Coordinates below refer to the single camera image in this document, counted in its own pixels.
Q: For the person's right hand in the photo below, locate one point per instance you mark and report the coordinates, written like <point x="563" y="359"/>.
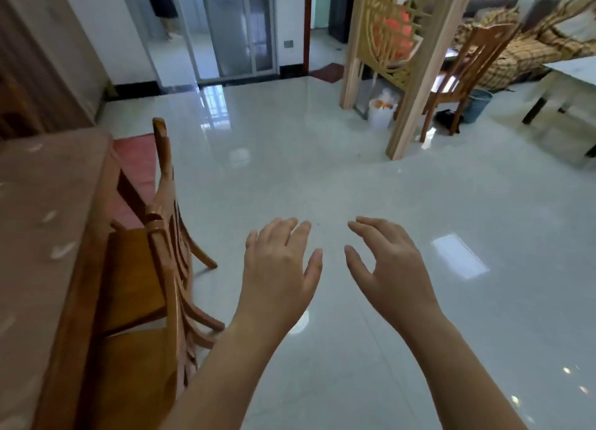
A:
<point x="400" y="280"/>

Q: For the person's left hand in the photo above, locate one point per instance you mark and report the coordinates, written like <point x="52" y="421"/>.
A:
<point x="274" y="280"/>

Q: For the person's left little finger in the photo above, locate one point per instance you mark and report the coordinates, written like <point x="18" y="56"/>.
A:
<point x="251" y="244"/>

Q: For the person's left thumb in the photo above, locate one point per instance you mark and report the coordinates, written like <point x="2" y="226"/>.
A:
<point x="314" y="267"/>

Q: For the person's left middle finger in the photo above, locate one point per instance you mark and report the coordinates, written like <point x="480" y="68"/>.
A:
<point x="285" y="232"/>

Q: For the person's right middle finger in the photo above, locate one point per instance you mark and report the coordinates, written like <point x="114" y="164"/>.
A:
<point x="379" y="225"/>

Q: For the person's right thumb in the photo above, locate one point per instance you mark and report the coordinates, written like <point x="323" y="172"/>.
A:
<point x="358" y="263"/>

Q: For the person's left forearm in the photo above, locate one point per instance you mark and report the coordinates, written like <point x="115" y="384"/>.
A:
<point x="223" y="378"/>

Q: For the person's right forearm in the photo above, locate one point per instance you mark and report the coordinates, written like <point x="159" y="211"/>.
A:
<point x="461" y="378"/>

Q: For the white trash bin with bag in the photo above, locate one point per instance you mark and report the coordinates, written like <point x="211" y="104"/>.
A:
<point x="382" y="113"/>

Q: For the wooden dining chair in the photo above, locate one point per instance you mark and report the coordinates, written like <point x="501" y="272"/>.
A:
<point x="139" y="276"/>
<point x="135" y="378"/>
<point x="470" y="66"/>

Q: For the black shoe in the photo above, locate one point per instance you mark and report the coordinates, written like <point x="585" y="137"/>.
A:
<point x="447" y="120"/>

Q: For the red floor mat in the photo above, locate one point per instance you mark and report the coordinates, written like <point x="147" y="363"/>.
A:
<point x="137" y="164"/>

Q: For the blue plastic bucket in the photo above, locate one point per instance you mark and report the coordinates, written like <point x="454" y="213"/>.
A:
<point x="477" y="106"/>

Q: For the wooden lattice partition screen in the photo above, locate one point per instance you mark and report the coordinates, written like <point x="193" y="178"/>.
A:
<point x="419" y="71"/>

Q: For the dark red doormat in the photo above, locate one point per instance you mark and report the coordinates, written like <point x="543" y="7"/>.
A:
<point x="328" y="73"/>

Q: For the orange cloth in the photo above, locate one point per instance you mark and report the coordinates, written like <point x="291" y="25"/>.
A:
<point x="395" y="34"/>

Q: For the brown wooden dining table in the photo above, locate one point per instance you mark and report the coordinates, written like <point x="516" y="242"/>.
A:
<point x="46" y="267"/>

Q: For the sliding glass door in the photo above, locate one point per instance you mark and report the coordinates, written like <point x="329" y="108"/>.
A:
<point x="228" y="25"/>

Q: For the dark door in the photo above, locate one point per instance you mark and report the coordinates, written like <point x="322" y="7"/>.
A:
<point x="342" y="8"/>

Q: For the plaid covered sofa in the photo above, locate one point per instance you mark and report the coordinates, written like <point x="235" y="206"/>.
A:
<point x="535" y="48"/>

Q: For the white coffee table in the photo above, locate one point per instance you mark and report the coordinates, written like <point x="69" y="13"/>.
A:
<point x="570" y="83"/>

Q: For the brown wooden cabinet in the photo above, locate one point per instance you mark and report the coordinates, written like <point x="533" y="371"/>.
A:
<point x="32" y="71"/>

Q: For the grey wall socket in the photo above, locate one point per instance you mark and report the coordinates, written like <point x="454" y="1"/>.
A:
<point x="288" y="44"/>

